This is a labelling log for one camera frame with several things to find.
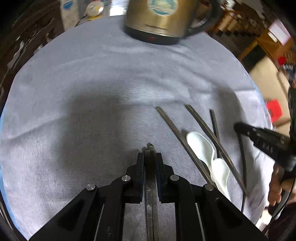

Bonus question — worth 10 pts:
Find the cream leather sofa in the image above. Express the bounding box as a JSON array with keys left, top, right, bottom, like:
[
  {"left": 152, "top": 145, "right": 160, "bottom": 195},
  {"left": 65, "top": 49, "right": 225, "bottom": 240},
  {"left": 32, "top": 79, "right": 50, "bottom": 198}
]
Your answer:
[{"left": 249, "top": 57, "right": 290, "bottom": 126}]

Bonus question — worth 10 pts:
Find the gold electric kettle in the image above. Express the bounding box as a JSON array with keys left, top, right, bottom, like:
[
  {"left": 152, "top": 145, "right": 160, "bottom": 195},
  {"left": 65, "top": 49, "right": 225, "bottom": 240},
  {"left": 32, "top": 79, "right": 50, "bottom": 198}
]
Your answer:
[{"left": 124, "top": 0, "right": 221, "bottom": 45}]

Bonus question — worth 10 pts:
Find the red plastic child chair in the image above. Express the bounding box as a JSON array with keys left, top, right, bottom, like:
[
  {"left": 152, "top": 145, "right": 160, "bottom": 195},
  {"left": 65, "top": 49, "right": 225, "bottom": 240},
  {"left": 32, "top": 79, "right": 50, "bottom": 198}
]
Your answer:
[{"left": 266, "top": 99, "right": 282, "bottom": 123}]

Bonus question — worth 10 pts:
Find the white chest freezer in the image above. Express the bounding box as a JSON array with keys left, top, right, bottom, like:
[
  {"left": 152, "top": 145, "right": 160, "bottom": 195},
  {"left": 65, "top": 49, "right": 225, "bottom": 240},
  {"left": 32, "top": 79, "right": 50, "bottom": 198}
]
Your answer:
[{"left": 60, "top": 0, "right": 79, "bottom": 31}]

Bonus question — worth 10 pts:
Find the white ceramic spoon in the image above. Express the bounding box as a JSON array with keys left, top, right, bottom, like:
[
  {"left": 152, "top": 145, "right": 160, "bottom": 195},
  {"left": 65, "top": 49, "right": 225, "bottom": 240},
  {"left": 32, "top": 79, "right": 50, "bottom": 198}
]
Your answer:
[
  {"left": 186, "top": 132, "right": 215, "bottom": 172},
  {"left": 211, "top": 158, "right": 231, "bottom": 201}
]

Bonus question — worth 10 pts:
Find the dark metal chopstick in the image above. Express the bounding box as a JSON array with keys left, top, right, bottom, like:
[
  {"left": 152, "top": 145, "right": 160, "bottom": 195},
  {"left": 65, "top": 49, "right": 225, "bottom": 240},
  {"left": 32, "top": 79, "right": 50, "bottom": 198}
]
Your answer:
[
  {"left": 185, "top": 104, "right": 249, "bottom": 196},
  {"left": 144, "top": 149, "right": 154, "bottom": 240},
  {"left": 237, "top": 133, "right": 247, "bottom": 213},
  {"left": 156, "top": 106, "right": 216, "bottom": 187},
  {"left": 209, "top": 109, "right": 222, "bottom": 158},
  {"left": 148, "top": 143, "right": 159, "bottom": 240}
]

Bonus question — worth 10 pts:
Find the small white floor fan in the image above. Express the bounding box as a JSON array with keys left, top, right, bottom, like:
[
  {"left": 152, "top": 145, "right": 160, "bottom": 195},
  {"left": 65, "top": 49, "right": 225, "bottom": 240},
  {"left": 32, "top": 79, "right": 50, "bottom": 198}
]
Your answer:
[{"left": 85, "top": 1, "right": 104, "bottom": 18}]

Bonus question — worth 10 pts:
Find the carved dark wooden sideboard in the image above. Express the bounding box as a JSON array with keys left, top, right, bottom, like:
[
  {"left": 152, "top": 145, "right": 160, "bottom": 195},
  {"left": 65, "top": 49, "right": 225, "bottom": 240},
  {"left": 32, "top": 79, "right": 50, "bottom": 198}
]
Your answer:
[{"left": 1, "top": 1, "right": 64, "bottom": 95}]

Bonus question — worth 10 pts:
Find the grey table cloth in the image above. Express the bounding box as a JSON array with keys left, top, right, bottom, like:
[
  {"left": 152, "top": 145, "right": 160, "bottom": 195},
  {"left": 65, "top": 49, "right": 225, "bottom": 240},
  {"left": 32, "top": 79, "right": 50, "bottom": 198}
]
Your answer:
[{"left": 1, "top": 17, "right": 272, "bottom": 238}]

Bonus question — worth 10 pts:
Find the person's right hand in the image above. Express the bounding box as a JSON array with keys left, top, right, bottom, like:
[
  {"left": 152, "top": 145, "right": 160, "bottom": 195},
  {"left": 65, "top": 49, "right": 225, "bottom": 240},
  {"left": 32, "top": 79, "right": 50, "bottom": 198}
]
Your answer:
[{"left": 268, "top": 164, "right": 295, "bottom": 206}]

